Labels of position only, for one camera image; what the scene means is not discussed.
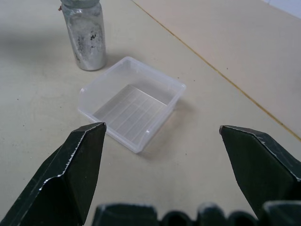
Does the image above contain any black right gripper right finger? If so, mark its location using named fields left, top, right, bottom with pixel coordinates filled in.
left=219, top=125, right=301, bottom=220

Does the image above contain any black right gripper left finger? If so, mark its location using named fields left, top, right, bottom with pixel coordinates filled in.
left=0, top=121, right=107, bottom=226

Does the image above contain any clear plastic square container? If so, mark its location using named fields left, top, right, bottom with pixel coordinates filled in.
left=77, top=56, right=187, bottom=154

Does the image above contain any glass jar with white powder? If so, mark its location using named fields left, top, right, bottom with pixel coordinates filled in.
left=60, top=3, right=107, bottom=71

